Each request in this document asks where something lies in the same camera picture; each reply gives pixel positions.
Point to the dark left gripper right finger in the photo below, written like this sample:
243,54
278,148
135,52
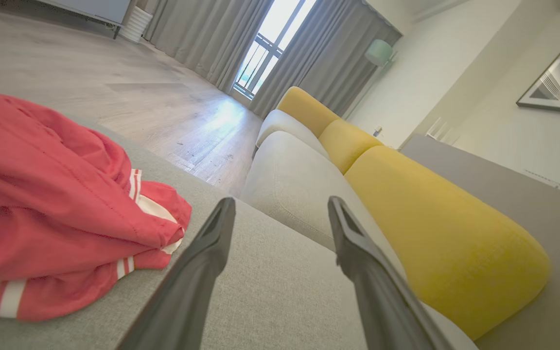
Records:
382,301

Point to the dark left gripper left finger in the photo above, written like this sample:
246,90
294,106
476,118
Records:
187,291

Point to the red basketball jersey white sleeves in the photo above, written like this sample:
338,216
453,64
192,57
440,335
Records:
56,194

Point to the long yellow sofa back cushion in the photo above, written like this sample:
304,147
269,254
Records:
455,233

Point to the large grey sofa seat cushion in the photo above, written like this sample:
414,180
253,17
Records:
299,184

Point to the short yellow sofa back cushion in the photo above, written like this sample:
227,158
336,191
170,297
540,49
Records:
306,109
348,143

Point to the grey sofa back panel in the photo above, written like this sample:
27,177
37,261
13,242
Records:
552,233

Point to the small grey sofa seat cushion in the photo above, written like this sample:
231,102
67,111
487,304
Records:
285,126

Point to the floor lamp pale green shade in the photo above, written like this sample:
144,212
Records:
378,52

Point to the grey curtain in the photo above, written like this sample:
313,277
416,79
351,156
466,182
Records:
202,34
323,53

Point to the balcony window with railing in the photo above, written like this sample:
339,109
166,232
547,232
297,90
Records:
270,43

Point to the white ribbed cylinder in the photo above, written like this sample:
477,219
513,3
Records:
135,24

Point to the grey tv cabinet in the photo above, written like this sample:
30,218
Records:
90,8

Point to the small wall socket plug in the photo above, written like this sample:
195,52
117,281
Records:
377,131

